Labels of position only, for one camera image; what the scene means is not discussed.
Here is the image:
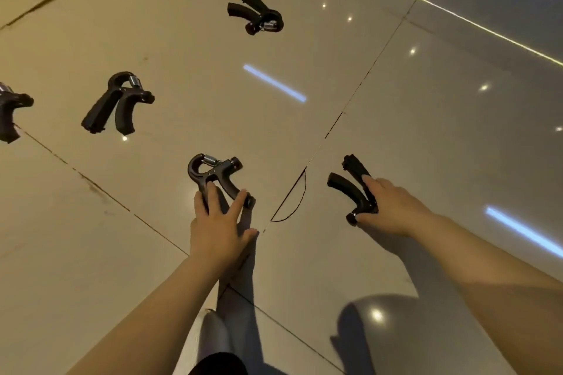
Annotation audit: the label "person's left forearm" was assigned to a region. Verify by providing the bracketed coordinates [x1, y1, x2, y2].
[66, 251, 225, 375]

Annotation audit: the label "black spring hand gripper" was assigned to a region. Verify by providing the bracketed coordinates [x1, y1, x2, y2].
[327, 154, 380, 227]
[188, 153, 255, 213]

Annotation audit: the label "person's right forearm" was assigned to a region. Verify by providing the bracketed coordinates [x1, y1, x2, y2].
[411, 214, 563, 375]

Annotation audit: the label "person's right hand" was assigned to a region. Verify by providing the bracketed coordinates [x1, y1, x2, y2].
[354, 175, 436, 239]

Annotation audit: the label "group of black hand grippers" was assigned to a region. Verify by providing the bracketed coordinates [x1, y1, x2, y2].
[0, 0, 285, 145]

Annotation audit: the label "white left shoe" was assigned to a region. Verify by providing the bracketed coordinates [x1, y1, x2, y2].
[195, 311, 232, 362]

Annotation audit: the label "black trousers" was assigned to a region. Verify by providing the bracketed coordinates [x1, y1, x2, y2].
[189, 352, 249, 375]

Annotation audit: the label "person's left hand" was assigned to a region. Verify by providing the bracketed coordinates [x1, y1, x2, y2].
[189, 181, 260, 272]

